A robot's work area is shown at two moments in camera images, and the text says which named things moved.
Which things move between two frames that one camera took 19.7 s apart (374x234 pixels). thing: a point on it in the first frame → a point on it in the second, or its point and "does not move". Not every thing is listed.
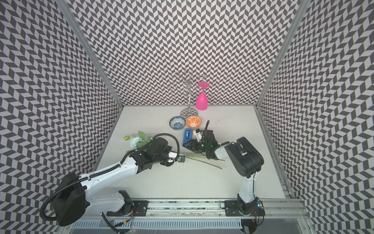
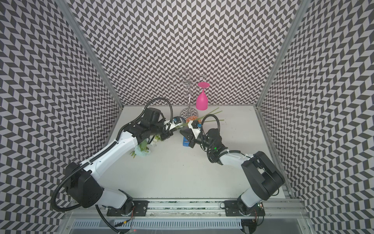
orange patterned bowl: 193,122 does not move
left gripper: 168,148 → 167,134
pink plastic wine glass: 201,102 does not move
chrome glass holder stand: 186,85 does not move
